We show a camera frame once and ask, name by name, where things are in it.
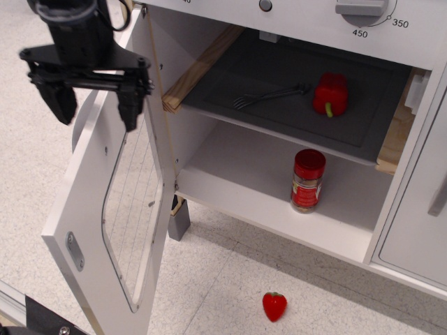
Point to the black base plate with screw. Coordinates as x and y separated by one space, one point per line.
44 321

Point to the red toy strawberry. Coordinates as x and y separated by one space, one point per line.
274 305

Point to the aluminium frame rail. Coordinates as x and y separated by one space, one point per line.
13 305

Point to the grey oven tray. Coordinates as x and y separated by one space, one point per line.
254 66

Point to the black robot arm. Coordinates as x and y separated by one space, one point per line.
71 12

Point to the grey oven temperature knob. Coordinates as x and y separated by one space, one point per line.
361 13

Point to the white right cabinet door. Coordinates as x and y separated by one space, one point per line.
414 243

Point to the red toy bell pepper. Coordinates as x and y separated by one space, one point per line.
331 95

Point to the grey cabinet foot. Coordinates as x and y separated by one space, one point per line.
179 223

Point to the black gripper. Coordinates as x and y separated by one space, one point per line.
85 55

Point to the red lidded spice jar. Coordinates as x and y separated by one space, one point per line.
308 170

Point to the grey round push button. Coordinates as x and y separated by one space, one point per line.
265 5

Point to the white oven door with window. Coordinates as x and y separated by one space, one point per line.
107 228

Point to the white toy kitchen cabinet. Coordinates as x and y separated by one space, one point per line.
248 174

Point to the dark metal fork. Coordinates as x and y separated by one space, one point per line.
250 99

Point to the grey right door handle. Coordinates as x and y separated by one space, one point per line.
439 199

